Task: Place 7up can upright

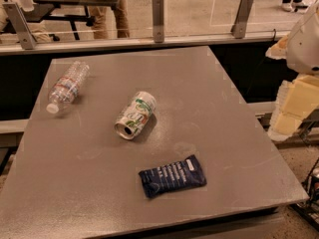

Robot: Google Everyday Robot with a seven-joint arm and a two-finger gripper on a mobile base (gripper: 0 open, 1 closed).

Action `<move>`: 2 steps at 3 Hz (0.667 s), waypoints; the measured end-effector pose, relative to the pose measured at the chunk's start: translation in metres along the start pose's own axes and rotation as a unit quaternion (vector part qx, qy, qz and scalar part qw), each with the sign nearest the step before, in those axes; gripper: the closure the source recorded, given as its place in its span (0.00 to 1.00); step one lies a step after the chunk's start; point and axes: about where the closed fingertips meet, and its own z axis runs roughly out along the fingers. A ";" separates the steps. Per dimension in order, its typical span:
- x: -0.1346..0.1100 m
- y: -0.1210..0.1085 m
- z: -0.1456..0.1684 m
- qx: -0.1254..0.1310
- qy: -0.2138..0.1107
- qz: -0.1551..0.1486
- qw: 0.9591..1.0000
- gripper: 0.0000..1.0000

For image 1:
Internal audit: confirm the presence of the metal glass bracket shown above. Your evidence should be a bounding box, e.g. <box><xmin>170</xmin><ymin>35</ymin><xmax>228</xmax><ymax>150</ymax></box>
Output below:
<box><xmin>231</xmin><ymin>0</ymin><xmax>254</xmax><ymax>39</ymax></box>
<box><xmin>152</xmin><ymin>0</ymin><xmax>164</xmax><ymax>43</ymax></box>
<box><xmin>3</xmin><ymin>2</ymin><xmax>36</xmax><ymax>50</ymax></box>

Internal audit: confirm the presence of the black wire rack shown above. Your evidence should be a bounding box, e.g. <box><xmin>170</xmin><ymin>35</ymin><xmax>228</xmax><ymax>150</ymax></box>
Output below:
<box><xmin>291</xmin><ymin>158</ymin><xmax>319</xmax><ymax>232</ymax></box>

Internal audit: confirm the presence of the left metal glass bracket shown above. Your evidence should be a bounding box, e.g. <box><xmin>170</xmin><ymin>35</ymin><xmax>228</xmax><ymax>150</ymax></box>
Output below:
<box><xmin>3</xmin><ymin>2</ymin><xmax>36</xmax><ymax>50</ymax></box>

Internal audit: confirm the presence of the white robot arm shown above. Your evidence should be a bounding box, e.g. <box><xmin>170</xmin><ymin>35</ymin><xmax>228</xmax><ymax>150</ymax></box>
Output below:
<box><xmin>266</xmin><ymin>2</ymin><xmax>319</xmax><ymax>141</ymax></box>

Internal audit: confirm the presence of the person in tan trousers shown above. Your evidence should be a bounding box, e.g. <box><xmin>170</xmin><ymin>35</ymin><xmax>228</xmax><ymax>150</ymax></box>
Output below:
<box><xmin>83</xmin><ymin>0</ymin><xmax>131</xmax><ymax>40</ymax></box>

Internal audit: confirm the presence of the black background table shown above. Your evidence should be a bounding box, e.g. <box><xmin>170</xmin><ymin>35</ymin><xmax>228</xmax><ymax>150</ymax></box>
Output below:
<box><xmin>33</xmin><ymin>0</ymin><xmax>120</xmax><ymax>40</ymax></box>

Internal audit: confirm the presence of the white green 7up can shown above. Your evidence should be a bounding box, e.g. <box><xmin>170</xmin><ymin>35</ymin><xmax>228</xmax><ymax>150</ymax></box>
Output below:
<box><xmin>115</xmin><ymin>92</ymin><xmax>157</xmax><ymax>140</ymax></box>

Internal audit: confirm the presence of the clear plastic water bottle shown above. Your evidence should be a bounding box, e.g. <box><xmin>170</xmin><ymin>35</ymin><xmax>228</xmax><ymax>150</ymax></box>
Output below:
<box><xmin>46</xmin><ymin>61</ymin><xmax>90</xmax><ymax>114</ymax></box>

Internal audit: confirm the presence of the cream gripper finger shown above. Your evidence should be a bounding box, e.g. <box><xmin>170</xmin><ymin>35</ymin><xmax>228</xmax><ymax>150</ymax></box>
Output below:
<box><xmin>265</xmin><ymin>36</ymin><xmax>288</xmax><ymax>60</ymax></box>
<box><xmin>267</xmin><ymin>74</ymin><xmax>319</xmax><ymax>141</ymax></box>

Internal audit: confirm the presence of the right metal glass bracket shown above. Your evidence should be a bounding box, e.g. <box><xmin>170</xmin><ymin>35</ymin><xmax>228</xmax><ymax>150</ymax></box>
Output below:
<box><xmin>231</xmin><ymin>0</ymin><xmax>254</xmax><ymax>39</ymax></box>

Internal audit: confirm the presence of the metal barrier rail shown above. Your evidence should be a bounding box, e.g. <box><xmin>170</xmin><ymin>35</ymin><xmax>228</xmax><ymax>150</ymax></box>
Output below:
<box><xmin>0</xmin><ymin>29</ymin><xmax>288</xmax><ymax>56</ymax></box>

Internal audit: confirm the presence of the middle metal glass bracket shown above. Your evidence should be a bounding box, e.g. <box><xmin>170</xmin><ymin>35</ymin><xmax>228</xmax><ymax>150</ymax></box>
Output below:
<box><xmin>152</xmin><ymin>0</ymin><xmax>164</xmax><ymax>43</ymax></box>

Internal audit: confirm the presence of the dark blue snack packet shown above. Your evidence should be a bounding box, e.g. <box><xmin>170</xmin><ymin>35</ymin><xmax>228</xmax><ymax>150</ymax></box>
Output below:
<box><xmin>139</xmin><ymin>155</ymin><xmax>206</xmax><ymax>199</ymax></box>

